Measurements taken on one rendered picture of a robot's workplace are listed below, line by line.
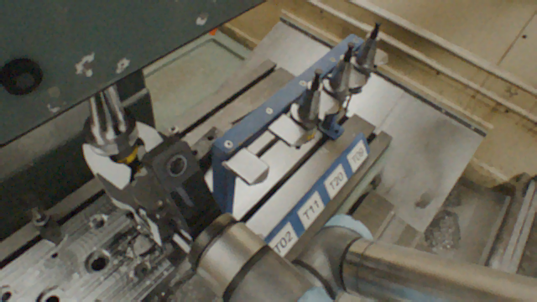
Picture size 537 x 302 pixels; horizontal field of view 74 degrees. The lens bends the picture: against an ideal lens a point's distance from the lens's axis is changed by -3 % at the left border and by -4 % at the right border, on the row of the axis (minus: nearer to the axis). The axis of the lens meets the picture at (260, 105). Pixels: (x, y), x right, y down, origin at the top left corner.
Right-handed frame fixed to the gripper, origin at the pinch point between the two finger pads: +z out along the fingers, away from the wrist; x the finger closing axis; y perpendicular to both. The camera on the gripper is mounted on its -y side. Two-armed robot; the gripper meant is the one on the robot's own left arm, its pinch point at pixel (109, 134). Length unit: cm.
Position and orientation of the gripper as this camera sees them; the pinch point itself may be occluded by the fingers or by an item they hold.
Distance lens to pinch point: 51.8
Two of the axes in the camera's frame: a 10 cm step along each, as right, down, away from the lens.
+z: -7.5, -5.3, 3.9
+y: -1.0, 6.8, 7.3
